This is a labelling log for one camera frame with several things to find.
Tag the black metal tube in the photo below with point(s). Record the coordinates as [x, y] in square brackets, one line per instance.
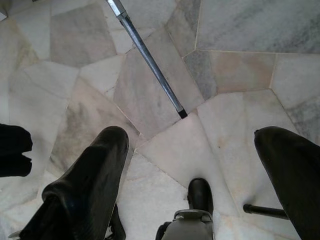
[265, 211]

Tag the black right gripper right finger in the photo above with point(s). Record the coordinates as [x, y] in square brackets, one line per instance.
[300, 187]

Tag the silver rack base bar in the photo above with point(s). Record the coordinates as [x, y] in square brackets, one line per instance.
[151, 62]

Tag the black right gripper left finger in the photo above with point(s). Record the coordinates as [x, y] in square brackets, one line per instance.
[85, 195]

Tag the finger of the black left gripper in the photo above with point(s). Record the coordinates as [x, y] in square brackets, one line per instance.
[13, 140]
[13, 166]

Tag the grey robot right leg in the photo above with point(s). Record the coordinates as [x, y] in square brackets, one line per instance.
[200, 195]

